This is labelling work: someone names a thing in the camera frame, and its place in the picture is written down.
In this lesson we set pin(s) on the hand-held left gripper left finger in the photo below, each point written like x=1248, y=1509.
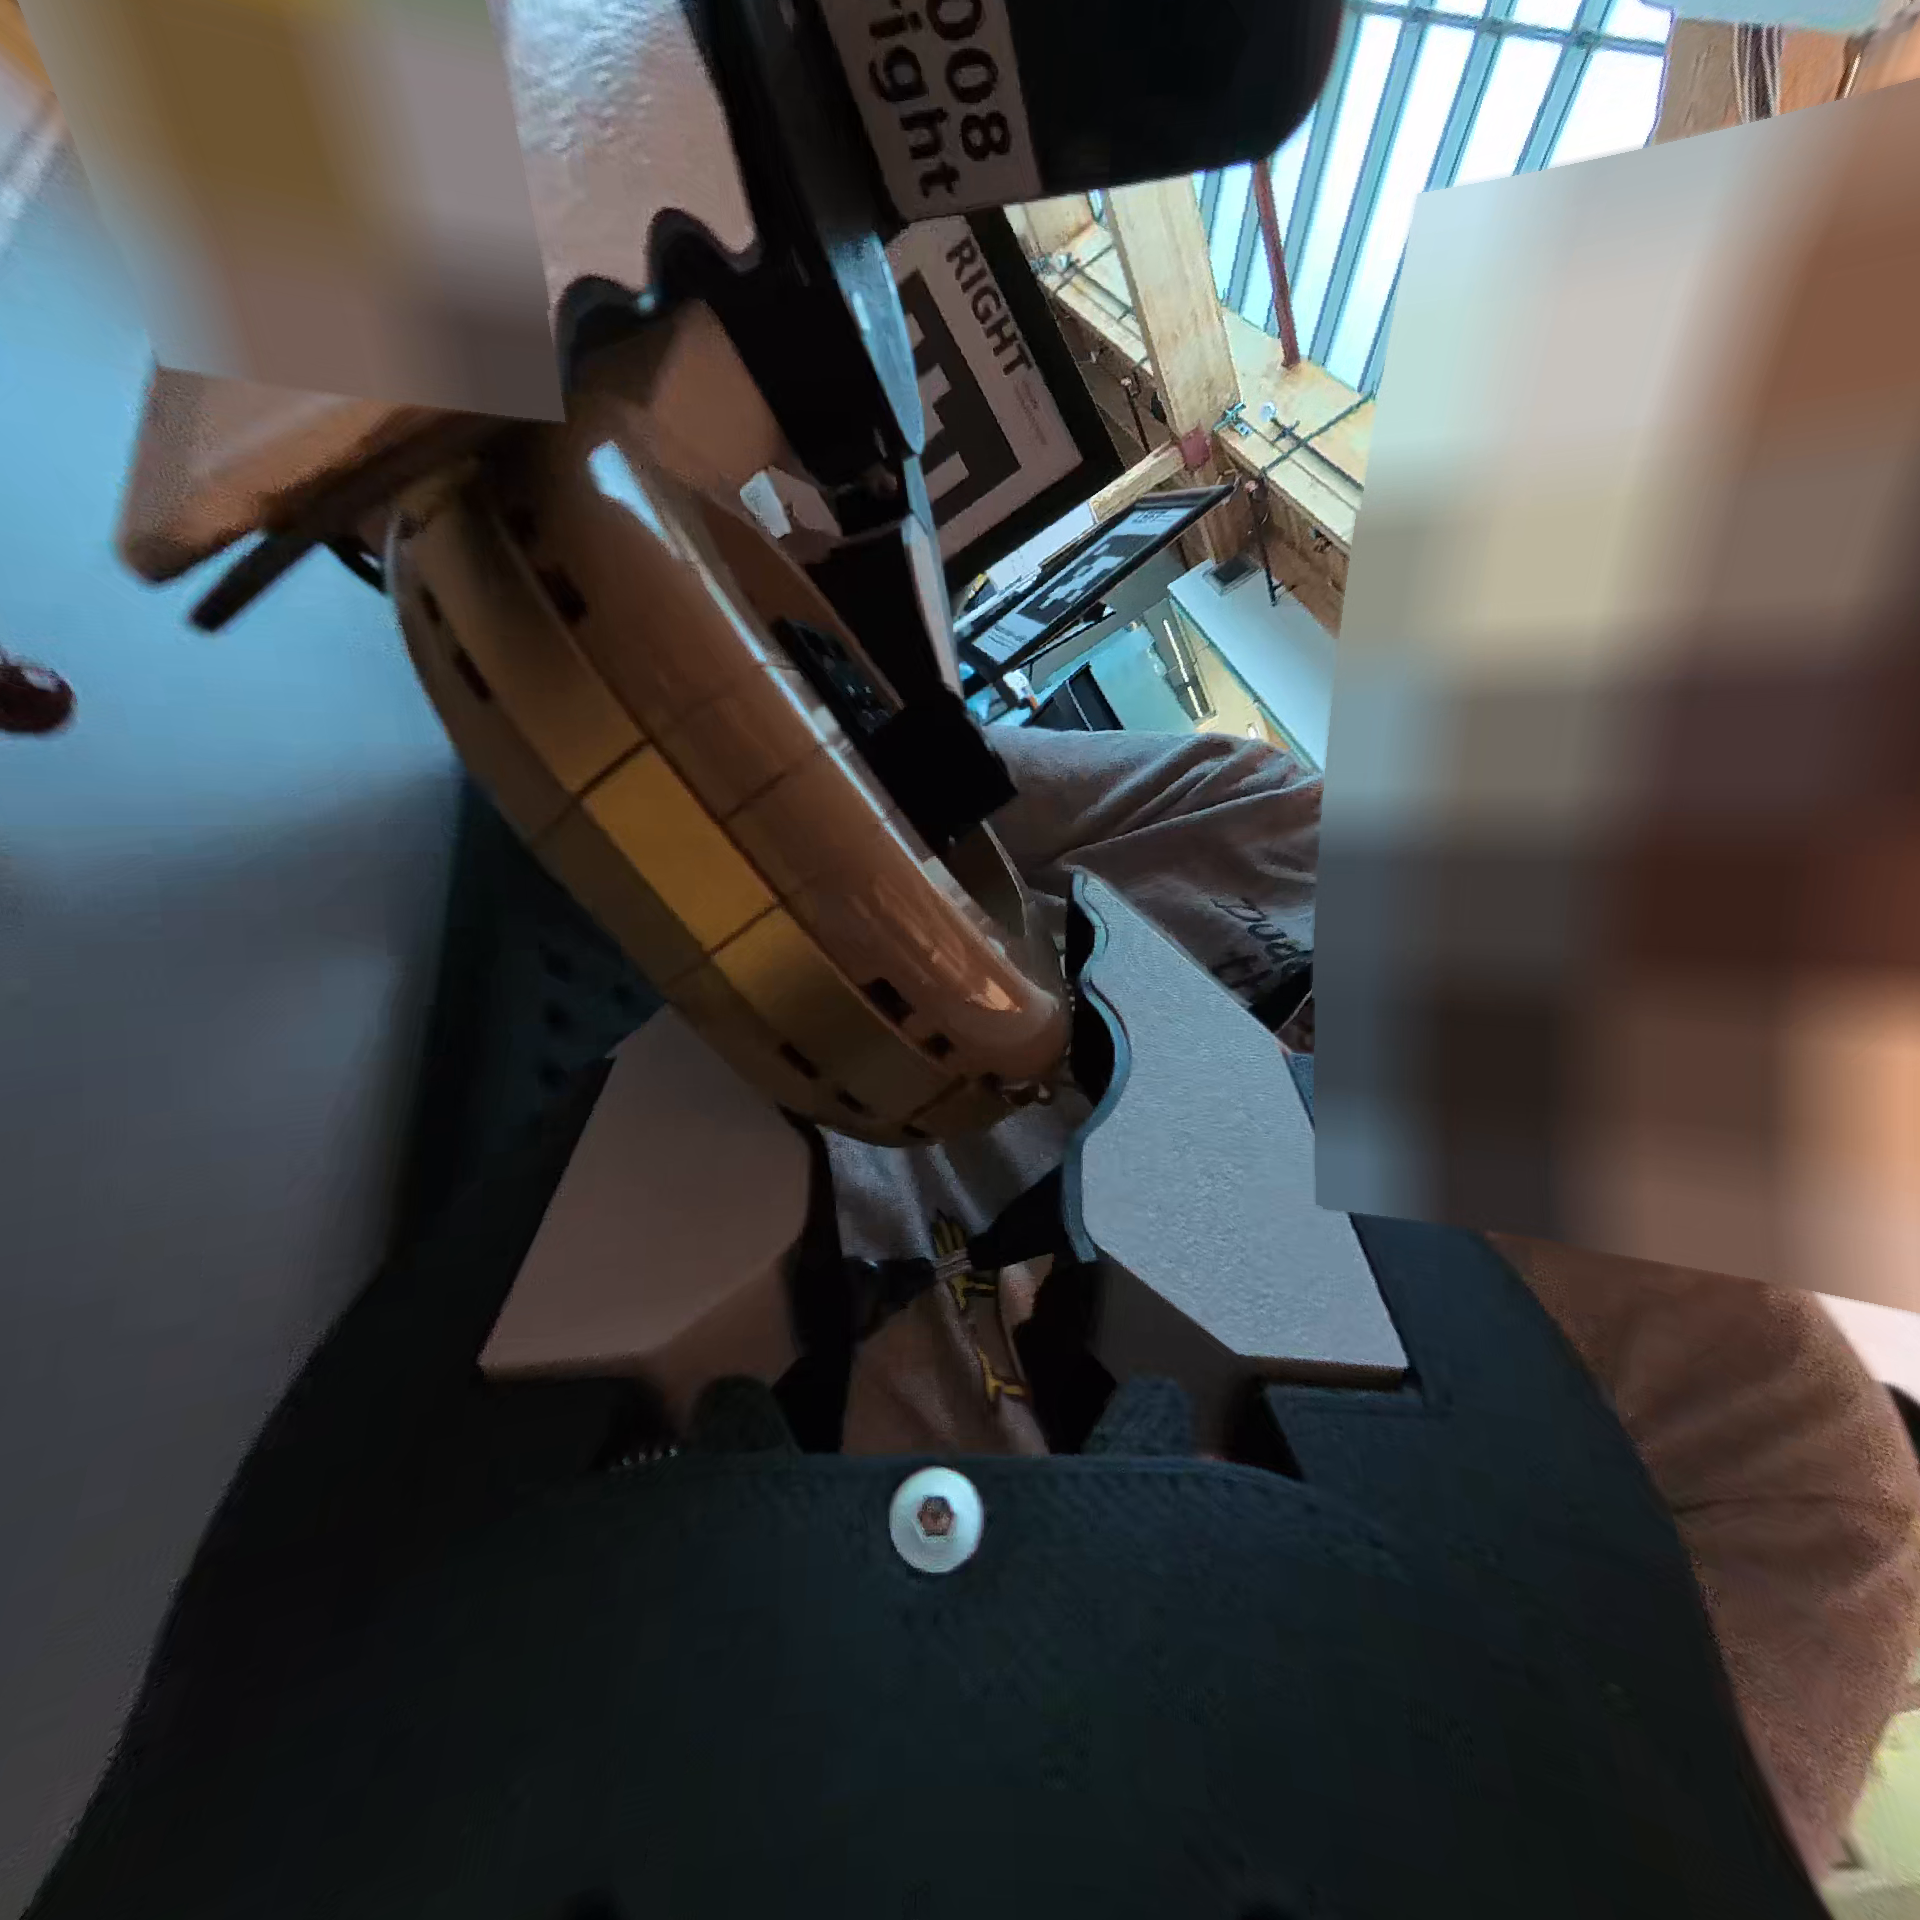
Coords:
x=661, y=1243

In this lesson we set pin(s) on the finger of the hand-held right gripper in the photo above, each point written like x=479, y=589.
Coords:
x=629, y=137
x=271, y=473

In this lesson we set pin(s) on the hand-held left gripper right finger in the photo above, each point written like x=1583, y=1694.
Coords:
x=1199, y=1142

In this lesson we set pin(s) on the round tan brick-built disc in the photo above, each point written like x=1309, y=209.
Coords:
x=675, y=808

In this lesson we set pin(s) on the person's left forearm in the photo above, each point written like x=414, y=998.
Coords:
x=1771, y=1498

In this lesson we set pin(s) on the pale desk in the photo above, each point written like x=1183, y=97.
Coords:
x=195, y=974

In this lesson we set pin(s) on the dark brown round brick plate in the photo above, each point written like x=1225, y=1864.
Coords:
x=28, y=698

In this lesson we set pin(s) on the grey printed sweatshirt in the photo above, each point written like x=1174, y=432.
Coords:
x=1183, y=808

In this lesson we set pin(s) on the wooden post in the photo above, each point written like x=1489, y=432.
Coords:
x=1170, y=301

